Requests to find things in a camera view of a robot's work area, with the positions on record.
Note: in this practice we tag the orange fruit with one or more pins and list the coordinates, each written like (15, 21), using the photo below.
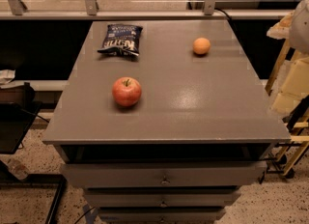
(201, 46)

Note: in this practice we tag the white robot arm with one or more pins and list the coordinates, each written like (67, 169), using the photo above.
(299, 29)

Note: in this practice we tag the red apple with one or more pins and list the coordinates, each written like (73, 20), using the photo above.
(126, 91)

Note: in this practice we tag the grey drawer cabinet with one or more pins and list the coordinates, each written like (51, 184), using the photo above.
(201, 129)

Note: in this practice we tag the dark blue chip bag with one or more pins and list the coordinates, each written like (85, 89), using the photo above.
(121, 40)

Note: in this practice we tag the black side table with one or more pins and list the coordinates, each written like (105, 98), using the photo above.
(18, 110)

